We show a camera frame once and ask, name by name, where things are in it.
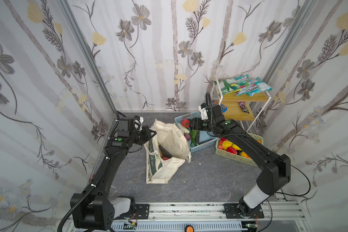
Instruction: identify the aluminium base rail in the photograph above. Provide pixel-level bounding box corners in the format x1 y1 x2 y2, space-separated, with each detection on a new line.
106 201 312 232

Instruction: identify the white wire wooden shelf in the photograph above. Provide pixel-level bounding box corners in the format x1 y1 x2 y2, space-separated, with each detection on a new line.
211 78 272 132

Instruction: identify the blue plastic basket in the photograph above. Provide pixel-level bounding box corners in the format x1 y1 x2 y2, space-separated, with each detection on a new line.
175 111 217 153

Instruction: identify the green snack packet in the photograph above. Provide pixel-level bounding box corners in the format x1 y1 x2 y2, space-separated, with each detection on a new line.
214 78 241 95

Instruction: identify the purple onion toy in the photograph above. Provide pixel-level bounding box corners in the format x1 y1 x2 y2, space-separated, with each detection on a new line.
184 133 191 141

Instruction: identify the blue candy bag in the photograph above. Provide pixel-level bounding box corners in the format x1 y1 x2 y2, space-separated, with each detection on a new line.
212 100 228 113

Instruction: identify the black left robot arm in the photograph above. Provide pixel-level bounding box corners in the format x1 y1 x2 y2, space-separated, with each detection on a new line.
64 126 157 231

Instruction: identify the green plastic basket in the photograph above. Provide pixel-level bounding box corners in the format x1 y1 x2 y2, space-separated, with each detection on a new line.
215 138 257 167

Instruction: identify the black corrugated cable hose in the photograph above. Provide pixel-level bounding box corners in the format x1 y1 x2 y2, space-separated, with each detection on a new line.
56 158 111 232

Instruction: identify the dark eggplant toy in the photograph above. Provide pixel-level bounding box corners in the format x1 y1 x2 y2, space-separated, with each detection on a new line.
159 144 172 159

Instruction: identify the yellow lemon toy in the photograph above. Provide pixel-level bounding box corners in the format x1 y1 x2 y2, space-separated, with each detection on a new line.
222 140 233 150

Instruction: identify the canvas tote bag floral print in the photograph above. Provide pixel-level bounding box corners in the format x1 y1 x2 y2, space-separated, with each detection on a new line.
144 120 192 184

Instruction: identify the red bell pepper toy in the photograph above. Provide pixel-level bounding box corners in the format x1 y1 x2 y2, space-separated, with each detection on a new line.
181 119 190 129

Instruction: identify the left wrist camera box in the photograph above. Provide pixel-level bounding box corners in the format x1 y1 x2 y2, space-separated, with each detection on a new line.
115 115 144 137

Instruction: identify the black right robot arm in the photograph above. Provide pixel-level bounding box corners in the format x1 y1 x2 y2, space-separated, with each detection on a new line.
189 106 291 217

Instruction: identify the purple candy bag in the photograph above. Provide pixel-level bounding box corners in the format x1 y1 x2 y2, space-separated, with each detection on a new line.
238 101 249 114

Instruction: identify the teal snack packet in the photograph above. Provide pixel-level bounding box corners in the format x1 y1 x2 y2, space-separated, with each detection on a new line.
246 77 272 97

